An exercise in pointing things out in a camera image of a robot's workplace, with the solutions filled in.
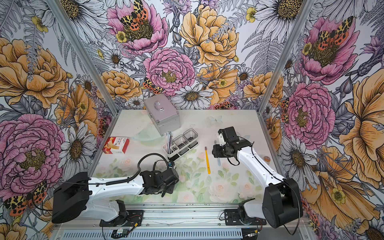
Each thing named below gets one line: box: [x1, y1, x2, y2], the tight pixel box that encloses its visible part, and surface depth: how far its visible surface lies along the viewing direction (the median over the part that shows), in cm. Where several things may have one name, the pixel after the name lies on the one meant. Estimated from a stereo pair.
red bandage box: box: [102, 136, 130, 154], surface depth 99 cm
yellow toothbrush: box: [204, 146, 211, 175], surface depth 96 cm
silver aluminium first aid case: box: [143, 93, 181, 137], surface depth 104 cm
